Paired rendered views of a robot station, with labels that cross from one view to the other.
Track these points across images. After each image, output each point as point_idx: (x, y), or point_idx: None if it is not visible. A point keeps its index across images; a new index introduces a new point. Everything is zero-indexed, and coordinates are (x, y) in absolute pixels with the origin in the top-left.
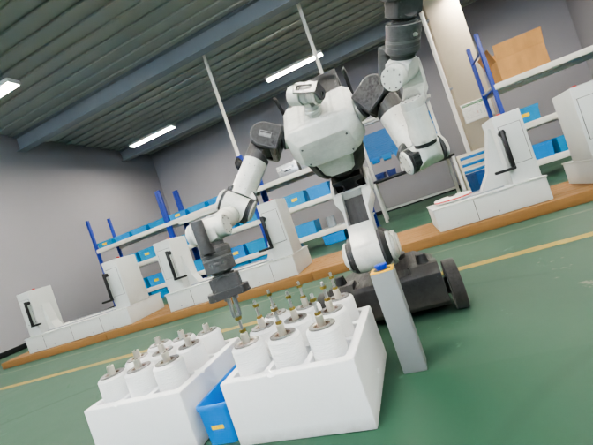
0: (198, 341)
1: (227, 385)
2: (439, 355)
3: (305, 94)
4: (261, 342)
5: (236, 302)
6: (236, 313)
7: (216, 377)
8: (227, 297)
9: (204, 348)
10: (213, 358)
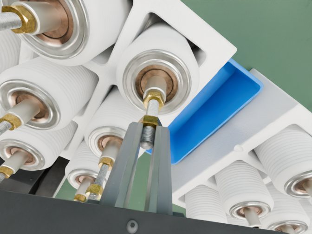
0: (232, 206)
1: (224, 38)
2: None
3: None
4: (120, 58)
5: (117, 168)
6: (150, 138)
7: (212, 144)
8: (155, 228)
9: (224, 191)
10: (212, 170)
